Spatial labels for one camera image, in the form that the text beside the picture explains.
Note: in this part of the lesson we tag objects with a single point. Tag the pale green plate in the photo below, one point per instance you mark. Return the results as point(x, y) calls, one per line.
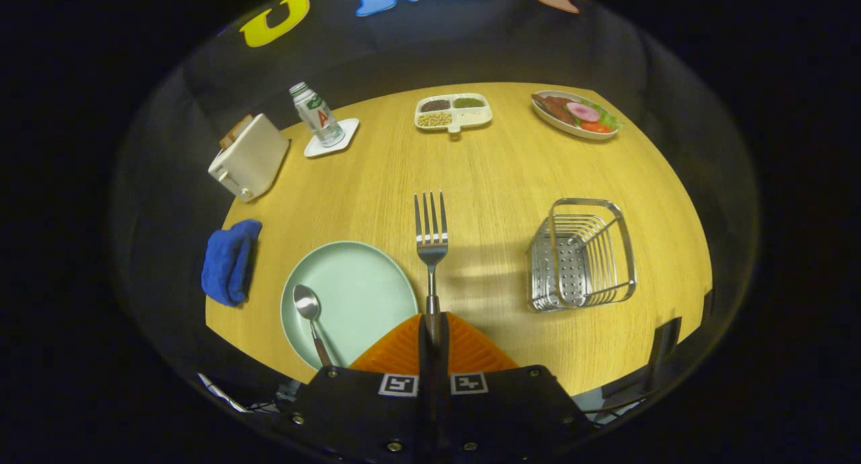
point(363, 289)

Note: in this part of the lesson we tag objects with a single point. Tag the black rectangular block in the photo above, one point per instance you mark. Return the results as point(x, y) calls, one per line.
point(664, 343)
point(707, 306)

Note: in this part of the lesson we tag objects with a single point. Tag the white square coaster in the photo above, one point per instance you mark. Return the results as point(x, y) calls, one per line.
point(346, 131)

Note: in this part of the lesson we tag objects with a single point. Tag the white divided tray with beans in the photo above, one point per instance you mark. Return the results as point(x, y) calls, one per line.
point(471, 118)

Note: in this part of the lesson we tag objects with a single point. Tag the toast slice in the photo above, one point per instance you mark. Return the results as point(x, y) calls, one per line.
point(235, 131)

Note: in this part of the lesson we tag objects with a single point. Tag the white drink bottle red label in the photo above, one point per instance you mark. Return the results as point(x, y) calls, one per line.
point(316, 114)

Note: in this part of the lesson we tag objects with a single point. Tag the blue cloth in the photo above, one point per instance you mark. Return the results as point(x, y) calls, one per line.
point(229, 262)

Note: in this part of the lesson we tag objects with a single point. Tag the white toaster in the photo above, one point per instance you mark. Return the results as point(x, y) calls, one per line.
point(252, 158)

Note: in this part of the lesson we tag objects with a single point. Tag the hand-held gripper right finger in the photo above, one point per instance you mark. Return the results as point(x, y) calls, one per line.
point(442, 410)

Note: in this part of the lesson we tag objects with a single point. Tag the white plate with food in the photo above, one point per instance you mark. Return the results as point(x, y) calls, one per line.
point(572, 114)

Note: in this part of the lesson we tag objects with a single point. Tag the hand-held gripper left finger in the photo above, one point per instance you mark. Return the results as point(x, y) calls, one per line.
point(425, 410)

